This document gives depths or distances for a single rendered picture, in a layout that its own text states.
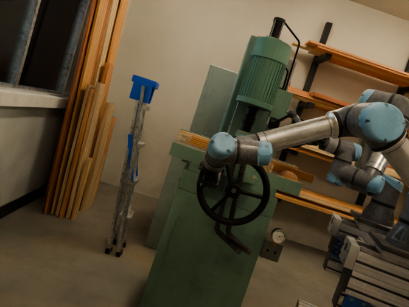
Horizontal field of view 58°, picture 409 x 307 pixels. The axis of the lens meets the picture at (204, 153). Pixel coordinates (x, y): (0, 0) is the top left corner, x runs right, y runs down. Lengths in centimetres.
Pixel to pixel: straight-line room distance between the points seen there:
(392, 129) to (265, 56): 73
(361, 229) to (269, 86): 83
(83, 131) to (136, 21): 179
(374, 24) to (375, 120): 349
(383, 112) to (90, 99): 210
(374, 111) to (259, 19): 321
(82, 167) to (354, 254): 208
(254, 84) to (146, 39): 264
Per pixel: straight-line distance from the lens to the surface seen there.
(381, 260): 152
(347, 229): 199
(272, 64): 174
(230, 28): 424
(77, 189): 300
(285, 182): 167
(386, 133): 121
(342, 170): 166
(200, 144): 178
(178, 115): 413
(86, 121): 286
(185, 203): 167
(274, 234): 165
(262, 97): 172
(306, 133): 128
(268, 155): 112
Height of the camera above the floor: 105
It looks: 6 degrees down
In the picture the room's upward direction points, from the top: 18 degrees clockwise
